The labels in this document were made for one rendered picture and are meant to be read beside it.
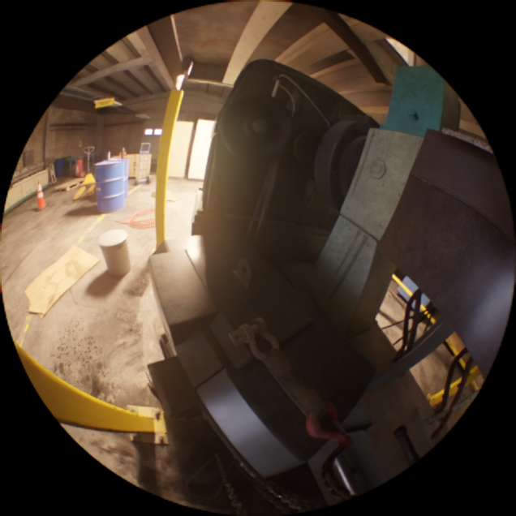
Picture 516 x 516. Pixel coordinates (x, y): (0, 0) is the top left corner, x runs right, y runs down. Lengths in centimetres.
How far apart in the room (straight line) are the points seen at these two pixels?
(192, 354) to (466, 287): 67
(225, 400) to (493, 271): 65
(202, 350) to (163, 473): 101
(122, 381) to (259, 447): 106
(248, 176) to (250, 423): 89
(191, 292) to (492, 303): 73
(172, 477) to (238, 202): 157
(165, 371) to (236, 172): 80
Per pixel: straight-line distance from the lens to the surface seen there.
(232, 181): 86
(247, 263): 42
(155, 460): 124
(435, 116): 76
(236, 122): 71
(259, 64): 96
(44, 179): 869
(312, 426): 35
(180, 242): 64
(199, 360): 38
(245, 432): 37
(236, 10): 124
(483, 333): 57
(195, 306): 38
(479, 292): 55
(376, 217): 68
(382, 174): 71
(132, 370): 130
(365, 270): 69
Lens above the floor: 117
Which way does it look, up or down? 32 degrees down
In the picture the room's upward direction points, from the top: 17 degrees clockwise
